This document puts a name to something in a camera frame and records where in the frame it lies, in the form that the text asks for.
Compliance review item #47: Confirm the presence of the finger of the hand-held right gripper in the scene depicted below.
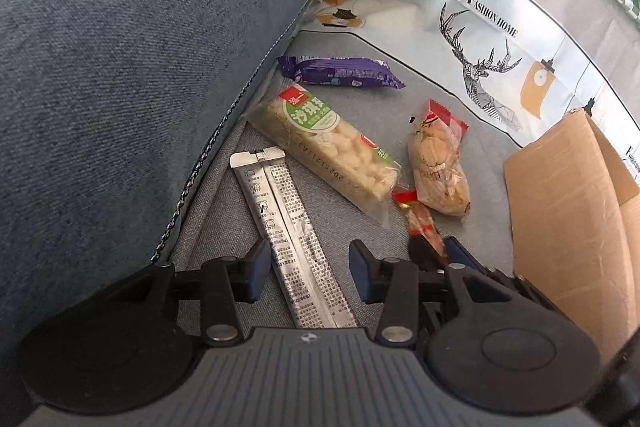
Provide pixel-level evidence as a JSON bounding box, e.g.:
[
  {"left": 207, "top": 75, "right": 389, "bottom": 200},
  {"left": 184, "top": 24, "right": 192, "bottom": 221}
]
[
  {"left": 444, "top": 235, "right": 567, "bottom": 317},
  {"left": 407, "top": 236, "right": 446, "bottom": 275}
]

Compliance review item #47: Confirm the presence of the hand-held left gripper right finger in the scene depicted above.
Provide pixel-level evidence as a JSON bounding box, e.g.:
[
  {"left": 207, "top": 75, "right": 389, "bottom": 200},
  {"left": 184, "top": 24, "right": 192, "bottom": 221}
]
[{"left": 348, "top": 239, "right": 507, "bottom": 349}]

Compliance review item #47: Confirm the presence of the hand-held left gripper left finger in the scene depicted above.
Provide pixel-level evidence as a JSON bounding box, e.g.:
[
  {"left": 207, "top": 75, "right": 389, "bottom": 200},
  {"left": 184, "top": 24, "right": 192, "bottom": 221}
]
[{"left": 112, "top": 239, "right": 273, "bottom": 349}]

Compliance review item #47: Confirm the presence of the small red sausage packet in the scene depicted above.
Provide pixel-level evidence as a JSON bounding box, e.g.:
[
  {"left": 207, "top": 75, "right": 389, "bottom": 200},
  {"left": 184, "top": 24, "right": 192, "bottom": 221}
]
[{"left": 392, "top": 188, "right": 446, "bottom": 258}]

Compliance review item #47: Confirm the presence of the silver twin sachet strip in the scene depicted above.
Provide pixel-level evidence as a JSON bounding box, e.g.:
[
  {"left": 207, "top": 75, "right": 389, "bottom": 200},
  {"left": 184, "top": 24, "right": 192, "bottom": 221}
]
[{"left": 229, "top": 146, "right": 358, "bottom": 330}]

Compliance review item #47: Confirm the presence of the brown cardboard box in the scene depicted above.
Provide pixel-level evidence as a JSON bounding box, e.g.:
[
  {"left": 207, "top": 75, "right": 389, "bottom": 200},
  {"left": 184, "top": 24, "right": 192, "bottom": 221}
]
[{"left": 502, "top": 107, "right": 640, "bottom": 365}]

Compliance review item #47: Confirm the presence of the purple snack packet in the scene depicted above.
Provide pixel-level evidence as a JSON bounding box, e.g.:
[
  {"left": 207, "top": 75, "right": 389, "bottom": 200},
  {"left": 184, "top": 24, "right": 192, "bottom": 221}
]
[{"left": 276, "top": 54, "right": 407, "bottom": 92}]

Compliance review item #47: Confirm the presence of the clear bag of round biscuits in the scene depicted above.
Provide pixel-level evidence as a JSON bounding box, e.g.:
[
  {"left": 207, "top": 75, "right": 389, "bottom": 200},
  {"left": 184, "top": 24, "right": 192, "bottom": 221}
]
[{"left": 406, "top": 98, "right": 472, "bottom": 219}]

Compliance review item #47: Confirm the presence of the green label puffed rice bar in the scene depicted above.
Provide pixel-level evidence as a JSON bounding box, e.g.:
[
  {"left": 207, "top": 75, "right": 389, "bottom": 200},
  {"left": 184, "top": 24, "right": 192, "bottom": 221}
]
[{"left": 245, "top": 83, "right": 403, "bottom": 228}]

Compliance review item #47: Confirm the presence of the blue fabric sofa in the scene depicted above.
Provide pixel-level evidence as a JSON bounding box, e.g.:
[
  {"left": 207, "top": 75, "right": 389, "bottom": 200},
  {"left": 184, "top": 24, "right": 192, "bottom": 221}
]
[{"left": 0, "top": 0, "right": 351, "bottom": 358}]

